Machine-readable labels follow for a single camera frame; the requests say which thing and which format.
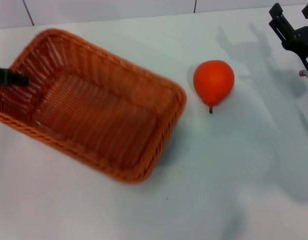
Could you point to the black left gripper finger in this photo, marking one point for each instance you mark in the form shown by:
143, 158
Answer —
8, 78

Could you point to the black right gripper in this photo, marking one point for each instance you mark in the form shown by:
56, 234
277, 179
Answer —
302, 41

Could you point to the orange woven wicker basket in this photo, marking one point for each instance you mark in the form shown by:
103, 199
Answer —
98, 117

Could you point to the orange red pear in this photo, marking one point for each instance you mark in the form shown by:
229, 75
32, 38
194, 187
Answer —
213, 81

